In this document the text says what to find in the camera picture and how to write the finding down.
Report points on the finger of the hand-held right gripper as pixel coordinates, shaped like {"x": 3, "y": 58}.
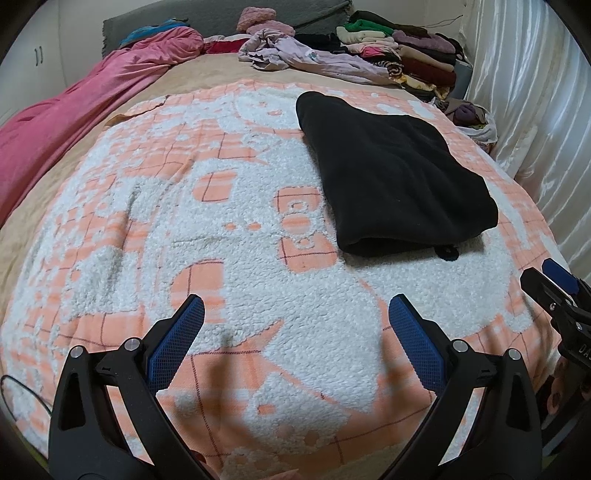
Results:
{"x": 561, "y": 279}
{"x": 545, "y": 293}

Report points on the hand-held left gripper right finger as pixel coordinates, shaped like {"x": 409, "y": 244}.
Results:
{"x": 415, "y": 346}

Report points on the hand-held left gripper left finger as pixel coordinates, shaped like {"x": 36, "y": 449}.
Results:
{"x": 178, "y": 337}

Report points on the black sweater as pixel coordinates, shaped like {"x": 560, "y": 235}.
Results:
{"x": 392, "y": 175}

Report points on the white bag of clothes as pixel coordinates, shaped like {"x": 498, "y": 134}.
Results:
{"x": 471, "y": 120}

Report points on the pile of folded clothes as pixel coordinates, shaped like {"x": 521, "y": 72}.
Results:
{"x": 415, "y": 55}

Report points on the person's right hand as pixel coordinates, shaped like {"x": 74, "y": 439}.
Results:
{"x": 558, "y": 387}

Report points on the orange white plaid blanket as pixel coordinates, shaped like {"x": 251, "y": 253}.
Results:
{"x": 184, "y": 221}

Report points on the white satin curtain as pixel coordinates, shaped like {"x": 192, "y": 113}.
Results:
{"x": 531, "y": 92}

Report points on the pink quilt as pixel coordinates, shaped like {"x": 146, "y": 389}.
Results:
{"x": 69, "y": 106}

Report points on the beige bed sheet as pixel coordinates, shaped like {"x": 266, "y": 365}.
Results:
{"x": 184, "y": 74}

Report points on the dark red garment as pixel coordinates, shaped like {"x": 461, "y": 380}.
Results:
{"x": 226, "y": 46}

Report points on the crumpled lilac garment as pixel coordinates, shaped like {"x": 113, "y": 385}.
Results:
{"x": 314, "y": 57}

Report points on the teal cloth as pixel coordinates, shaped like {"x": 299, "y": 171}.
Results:
{"x": 147, "y": 32}

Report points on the small black garment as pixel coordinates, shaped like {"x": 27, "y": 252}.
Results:
{"x": 318, "y": 41}

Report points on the grey headboard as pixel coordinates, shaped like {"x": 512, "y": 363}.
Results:
{"x": 207, "y": 18}

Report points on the white wardrobe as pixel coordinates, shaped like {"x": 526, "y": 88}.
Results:
{"x": 32, "y": 50}

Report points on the pink fluffy garment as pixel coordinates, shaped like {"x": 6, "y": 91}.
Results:
{"x": 263, "y": 18}

